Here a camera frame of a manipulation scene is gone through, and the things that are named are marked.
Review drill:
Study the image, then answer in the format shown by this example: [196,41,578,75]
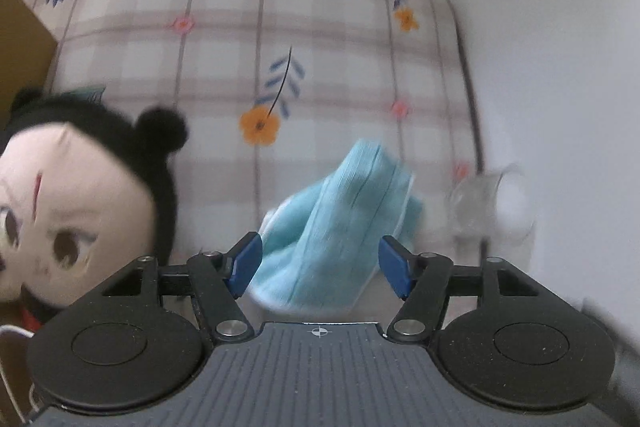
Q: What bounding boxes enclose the teal microfiber towel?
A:
[248,140,423,317]

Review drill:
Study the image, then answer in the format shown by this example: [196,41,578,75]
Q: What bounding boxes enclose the clear glass bowl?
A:
[448,165,536,246]

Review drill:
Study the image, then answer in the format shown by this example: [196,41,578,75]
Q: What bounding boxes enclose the black-haired doll plush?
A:
[1,89,188,329]

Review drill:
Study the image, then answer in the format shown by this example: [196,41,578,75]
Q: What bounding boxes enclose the checked floral bed sheet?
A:
[0,0,490,323]

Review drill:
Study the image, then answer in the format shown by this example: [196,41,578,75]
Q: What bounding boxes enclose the brown cardboard box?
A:
[0,0,58,126]

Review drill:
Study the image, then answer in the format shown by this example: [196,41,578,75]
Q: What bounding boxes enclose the white cable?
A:
[0,325,39,427]

